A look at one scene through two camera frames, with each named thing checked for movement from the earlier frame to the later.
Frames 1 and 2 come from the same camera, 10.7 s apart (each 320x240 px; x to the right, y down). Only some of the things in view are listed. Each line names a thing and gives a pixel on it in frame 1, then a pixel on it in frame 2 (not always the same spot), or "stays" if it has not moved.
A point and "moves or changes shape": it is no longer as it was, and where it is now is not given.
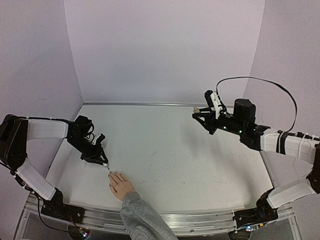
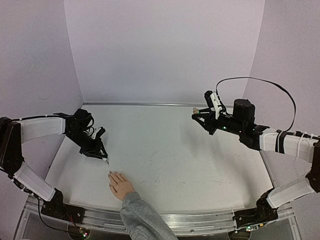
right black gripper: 213,120 stays
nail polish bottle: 195,109 stays
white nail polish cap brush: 106,165 moves or changes shape
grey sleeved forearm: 140,221 stays
